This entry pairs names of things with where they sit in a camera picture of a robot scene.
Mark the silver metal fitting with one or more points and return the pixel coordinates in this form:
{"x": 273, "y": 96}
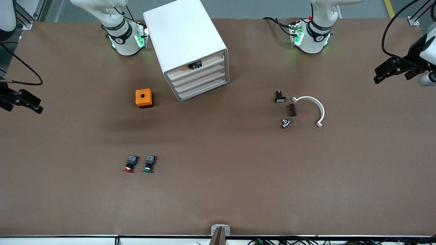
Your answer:
{"x": 286, "y": 123}

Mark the aluminium frame profile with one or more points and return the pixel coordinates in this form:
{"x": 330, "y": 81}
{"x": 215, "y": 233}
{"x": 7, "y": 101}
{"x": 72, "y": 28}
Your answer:
{"x": 414, "y": 21}
{"x": 29, "y": 22}

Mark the white drawer cabinet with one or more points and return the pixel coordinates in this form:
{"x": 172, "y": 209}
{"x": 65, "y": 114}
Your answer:
{"x": 184, "y": 30}

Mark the black white square button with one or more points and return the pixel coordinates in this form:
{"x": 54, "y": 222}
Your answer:
{"x": 279, "y": 97}

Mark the white curved plastic clamp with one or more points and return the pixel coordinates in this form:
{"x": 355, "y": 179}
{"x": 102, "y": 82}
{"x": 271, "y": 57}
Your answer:
{"x": 320, "y": 109}

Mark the brown terminal block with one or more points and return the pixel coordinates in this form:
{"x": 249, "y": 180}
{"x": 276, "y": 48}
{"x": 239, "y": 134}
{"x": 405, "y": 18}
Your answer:
{"x": 291, "y": 110}

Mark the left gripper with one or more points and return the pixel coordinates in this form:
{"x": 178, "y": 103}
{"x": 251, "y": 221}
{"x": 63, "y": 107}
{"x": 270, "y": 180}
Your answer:
{"x": 413, "y": 53}

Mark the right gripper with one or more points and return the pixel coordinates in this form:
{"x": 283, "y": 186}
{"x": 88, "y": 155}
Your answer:
{"x": 4, "y": 92}

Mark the grey metal bracket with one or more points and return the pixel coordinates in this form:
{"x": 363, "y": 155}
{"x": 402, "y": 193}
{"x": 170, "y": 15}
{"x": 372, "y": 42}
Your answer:
{"x": 214, "y": 229}

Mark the yellow push button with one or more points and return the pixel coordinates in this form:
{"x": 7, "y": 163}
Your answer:
{"x": 192, "y": 65}

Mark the green push button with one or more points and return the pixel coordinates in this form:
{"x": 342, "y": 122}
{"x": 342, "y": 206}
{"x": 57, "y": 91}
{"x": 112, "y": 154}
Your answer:
{"x": 149, "y": 162}

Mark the orange button enclosure box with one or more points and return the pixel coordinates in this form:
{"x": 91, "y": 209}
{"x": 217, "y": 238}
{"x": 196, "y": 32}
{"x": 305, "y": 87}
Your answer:
{"x": 143, "y": 97}

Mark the brown post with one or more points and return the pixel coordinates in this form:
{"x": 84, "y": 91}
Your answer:
{"x": 218, "y": 238}

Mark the red push button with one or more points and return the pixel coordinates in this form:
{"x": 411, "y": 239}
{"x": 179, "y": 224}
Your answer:
{"x": 130, "y": 162}

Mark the white table edge rail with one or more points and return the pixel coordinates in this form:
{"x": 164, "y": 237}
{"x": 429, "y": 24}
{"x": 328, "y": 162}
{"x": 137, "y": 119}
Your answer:
{"x": 68, "y": 241}

